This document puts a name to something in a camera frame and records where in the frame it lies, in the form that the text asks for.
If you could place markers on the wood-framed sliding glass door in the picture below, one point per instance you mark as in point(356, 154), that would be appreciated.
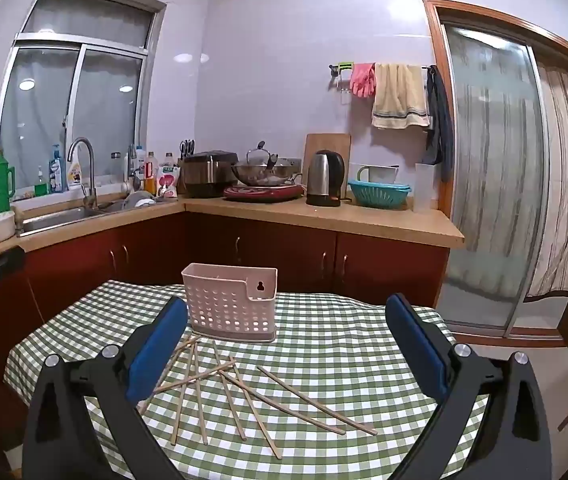
point(488, 160)

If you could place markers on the wooden cutting board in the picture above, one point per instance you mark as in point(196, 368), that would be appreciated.
point(326, 142)

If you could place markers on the glass wok lid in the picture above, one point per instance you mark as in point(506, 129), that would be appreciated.
point(256, 157)

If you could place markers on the glass jar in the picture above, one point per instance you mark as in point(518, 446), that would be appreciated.
point(116, 165)

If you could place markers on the beige perforated plastic utensil holder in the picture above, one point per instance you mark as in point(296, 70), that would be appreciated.
point(224, 305)

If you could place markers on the steel electric kettle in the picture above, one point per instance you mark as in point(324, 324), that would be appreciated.
point(324, 180)

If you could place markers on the cooking oil bottle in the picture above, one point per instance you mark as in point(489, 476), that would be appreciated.
point(150, 175)

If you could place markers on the stainless steel sink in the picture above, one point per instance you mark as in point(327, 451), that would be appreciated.
point(59, 217)

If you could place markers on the red and white pouch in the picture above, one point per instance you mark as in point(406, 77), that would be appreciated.
point(168, 182)

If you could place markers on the green checkered tablecloth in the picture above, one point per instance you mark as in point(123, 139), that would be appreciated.
point(314, 370)

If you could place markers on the wooden chopstick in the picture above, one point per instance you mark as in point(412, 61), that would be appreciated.
point(179, 362)
point(255, 408)
point(229, 390)
point(184, 395)
point(194, 378)
point(284, 405)
point(186, 347)
point(201, 400)
point(317, 400)

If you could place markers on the blue detergent bottle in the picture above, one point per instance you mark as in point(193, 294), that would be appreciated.
point(55, 175)

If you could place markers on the white-capped bottle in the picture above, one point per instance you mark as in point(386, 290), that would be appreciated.
point(168, 160)

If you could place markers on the striped curtain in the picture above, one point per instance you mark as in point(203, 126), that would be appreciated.
point(558, 185)

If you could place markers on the beige towel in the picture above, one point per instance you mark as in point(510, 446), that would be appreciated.
point(398, 95)

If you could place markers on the green soap dispenser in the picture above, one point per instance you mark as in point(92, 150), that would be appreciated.
point(40, 189)

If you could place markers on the small chrome tap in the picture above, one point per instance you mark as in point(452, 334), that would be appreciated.
point(131, 170)

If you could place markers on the white spray cleaner bottle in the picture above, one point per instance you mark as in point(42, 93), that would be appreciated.
point(74, 175)

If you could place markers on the metal towel rack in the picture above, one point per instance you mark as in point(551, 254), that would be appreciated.
point(336, 67)

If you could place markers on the steel wok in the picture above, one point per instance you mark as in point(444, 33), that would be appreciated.
point(264, 177)

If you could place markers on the tall white plastic container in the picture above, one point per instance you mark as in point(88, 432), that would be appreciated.
point(424, 190)

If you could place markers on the wooden knife block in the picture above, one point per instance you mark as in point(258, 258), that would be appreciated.
point(182, 175)

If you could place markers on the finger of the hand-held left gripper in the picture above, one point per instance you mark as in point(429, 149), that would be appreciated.
point(6, 262)

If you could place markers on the tall chrome faucet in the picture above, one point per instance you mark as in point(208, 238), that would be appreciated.
point(92, 180)

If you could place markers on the white bottle blue cap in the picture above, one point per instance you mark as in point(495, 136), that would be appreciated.
point(140, 162)

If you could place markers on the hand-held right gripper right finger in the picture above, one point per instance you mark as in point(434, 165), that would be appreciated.
point(421, 355)

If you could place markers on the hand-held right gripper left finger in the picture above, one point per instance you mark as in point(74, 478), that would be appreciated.
point(156, 355)

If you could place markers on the pink rubber glove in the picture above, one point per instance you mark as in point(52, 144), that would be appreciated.
point(362, 82)

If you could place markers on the dark rice cooker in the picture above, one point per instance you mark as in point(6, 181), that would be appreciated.
point(209, 175)

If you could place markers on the beige kitchen countertop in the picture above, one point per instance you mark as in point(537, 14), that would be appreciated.
point(363, 220)

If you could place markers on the dark grey cloth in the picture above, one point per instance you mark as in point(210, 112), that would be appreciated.
point(438, 120)

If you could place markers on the teal plastic colander basket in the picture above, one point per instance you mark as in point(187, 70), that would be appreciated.
point(378, 195)

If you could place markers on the red induction cooker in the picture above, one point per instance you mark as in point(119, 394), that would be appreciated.
point(264, 194)

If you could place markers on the aluminium sliding window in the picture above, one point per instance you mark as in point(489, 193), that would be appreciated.
point(109, 105)

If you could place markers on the white dish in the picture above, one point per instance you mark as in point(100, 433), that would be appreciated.
point(139, 201)

